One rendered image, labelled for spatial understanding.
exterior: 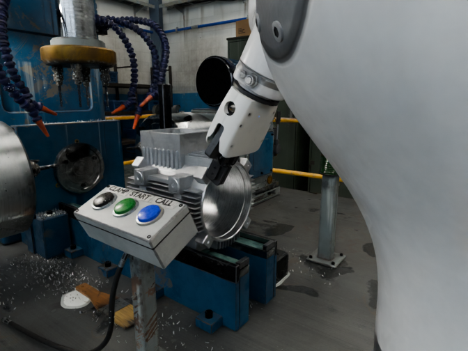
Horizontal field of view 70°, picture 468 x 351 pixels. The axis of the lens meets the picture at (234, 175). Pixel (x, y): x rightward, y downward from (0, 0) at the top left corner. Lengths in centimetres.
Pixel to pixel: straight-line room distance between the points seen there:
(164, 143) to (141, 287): 29
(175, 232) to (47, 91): 82
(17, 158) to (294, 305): 62
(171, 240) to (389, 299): 30
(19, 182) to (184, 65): 690
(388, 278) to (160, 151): 57
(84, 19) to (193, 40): 648
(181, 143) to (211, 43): 649
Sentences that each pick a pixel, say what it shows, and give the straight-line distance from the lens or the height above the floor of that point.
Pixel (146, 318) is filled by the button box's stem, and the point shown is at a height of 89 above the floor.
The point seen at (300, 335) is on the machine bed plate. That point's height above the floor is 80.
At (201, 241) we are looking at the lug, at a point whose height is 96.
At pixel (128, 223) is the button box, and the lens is 45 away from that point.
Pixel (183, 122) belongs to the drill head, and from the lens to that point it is 106.
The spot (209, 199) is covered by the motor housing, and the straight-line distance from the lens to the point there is 78.
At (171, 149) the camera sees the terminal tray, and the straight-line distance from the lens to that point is 66.
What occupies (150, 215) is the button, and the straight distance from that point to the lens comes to 43.
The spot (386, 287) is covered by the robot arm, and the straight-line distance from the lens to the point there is 18.
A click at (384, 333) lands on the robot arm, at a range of 19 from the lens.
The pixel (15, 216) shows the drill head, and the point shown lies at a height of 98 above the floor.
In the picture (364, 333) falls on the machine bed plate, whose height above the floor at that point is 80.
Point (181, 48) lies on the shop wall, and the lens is 764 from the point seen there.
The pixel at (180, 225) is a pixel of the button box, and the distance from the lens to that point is 43.
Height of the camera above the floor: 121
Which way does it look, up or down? 13 degrees down
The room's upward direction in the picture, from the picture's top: straight up
